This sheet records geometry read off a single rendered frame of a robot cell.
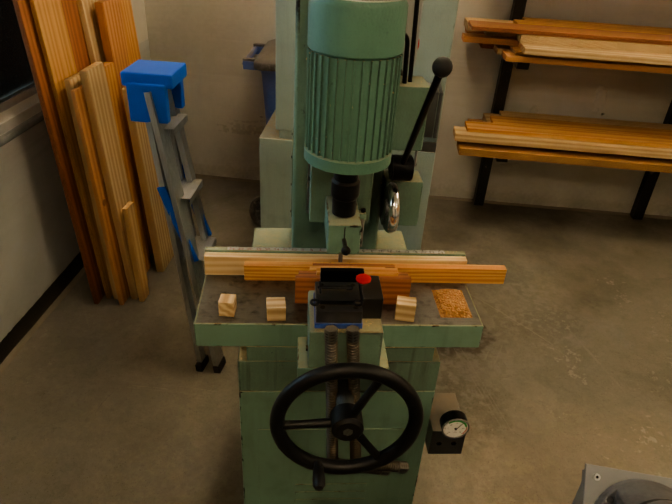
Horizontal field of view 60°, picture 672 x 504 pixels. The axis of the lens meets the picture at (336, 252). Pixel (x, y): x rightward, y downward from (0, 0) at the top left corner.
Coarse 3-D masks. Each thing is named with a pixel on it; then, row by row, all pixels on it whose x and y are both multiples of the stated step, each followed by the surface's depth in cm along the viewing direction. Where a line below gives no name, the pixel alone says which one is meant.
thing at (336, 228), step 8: (328, 200) 129; (328, 208) 126; (328, 216) 123; (336, 216) 123; (352, 216) 123; (328, 224) 120; (336, 224) 120; (344, 224) 120; (352, 224) 120; (360, 224) 121; (328, 232) 120; (336, 232) 120; (344, 232) 121; (352, 232) 121; (360, 232) 121; (328, 240) 122; (336, 240) 122; (352, 240) 122; (360, 240) 124; (328, 248) 123; (336, 248) 123; (352, 248) 123
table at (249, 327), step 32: (224, 288) 127; (256, 288) 128; (288, 288) 129; (416, 288) 132; (448, 288) 132; (224, 320) 118; (256, 320) 119; (288, 320) 119; (384, 320) 121; (416, 320) 122; (448, 320) 122; (480, 320) 123; (384, 352) 117
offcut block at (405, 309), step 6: (396, 300) 122; (402, 300) 120; (408, 300) 120; (414, 300) 120; (396, 306) 119; (402, 306) 119; (408, 306) 119; (414, 306) 119; (396, 312) 120; (402, 312) 120; (408, 312) 120; (414, 312) 120; (396, 318) 121; (402, 318) 121; (408, 318) 121
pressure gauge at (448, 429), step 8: (448, 416) 128; (456, 416) 127; (464, 416) 128; (440, 424) 130; (448, 424) 128; (456, 424) 128; (464, 424) 128; (448, 432) 129; (456, 432) 129; (464, 432) 129
